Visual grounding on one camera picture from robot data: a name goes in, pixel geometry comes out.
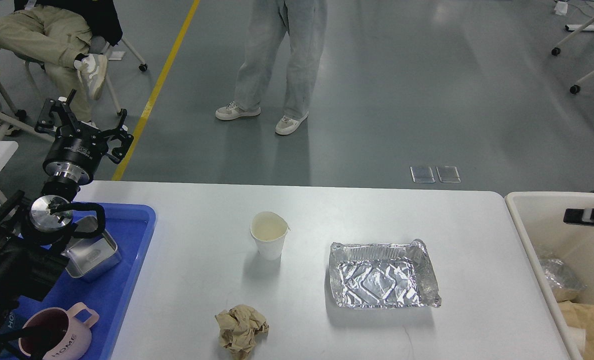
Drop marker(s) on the blue plastic tray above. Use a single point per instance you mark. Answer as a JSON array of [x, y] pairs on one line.
[[131, 226]]

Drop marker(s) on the white plastic bin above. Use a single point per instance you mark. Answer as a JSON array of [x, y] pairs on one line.
[[538, 218]]

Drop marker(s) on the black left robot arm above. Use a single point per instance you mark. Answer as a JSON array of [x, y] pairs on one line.
[[34, 233]]

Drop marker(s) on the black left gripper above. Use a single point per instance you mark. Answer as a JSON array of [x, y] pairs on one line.
[[73, 157]]

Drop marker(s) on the floor plate right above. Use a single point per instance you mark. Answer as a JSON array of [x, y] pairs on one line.
[[448, 174]]

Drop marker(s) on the pink mug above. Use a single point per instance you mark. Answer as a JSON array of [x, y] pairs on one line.
[[59, 334]]

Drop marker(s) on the crumpled foil in bin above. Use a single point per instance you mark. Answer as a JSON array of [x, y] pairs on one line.
[[562, 280]]

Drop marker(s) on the floor plate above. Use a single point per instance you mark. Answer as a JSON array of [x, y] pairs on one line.
[[448, 174], [422, 174]]

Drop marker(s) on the brown paper in bin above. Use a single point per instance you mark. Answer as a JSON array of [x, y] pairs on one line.
[[580, 319]]

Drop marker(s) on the stainless steel rectangular container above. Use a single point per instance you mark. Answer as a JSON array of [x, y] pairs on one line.
[[90, 258]]

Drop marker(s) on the crumpled brown paper ball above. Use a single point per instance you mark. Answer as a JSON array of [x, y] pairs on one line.
[[238, 328]]

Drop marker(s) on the seated person khaki trousers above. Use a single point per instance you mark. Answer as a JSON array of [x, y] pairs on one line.
[[59, 33]]

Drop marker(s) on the white wheeled chair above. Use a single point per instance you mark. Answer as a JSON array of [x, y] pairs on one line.
[[18, 121]]

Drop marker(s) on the aluminium foil tray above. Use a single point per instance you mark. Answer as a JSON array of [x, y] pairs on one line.
[[382, 276]]

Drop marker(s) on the floor plate left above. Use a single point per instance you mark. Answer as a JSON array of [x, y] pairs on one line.
[[422, 174]]

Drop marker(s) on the white paper cup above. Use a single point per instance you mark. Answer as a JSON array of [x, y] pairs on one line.
[[269, 230]]

